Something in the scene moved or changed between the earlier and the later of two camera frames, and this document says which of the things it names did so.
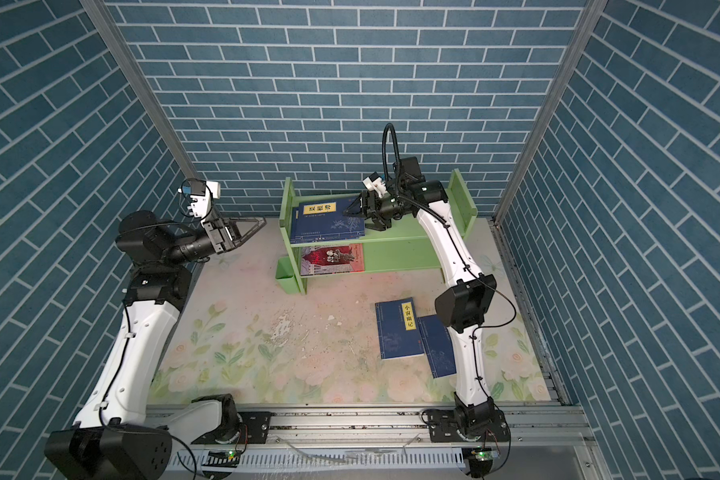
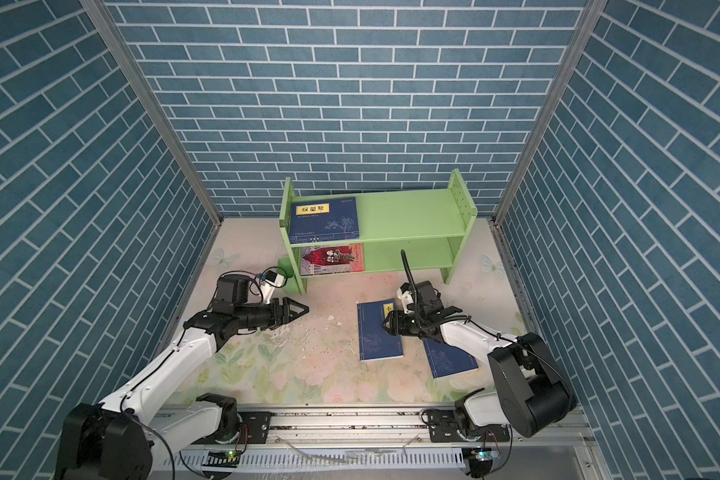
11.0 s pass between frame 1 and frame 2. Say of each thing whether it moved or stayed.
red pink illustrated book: stayed
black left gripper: moved
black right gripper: moved
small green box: stayed
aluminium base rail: stayed
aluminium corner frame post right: stayed
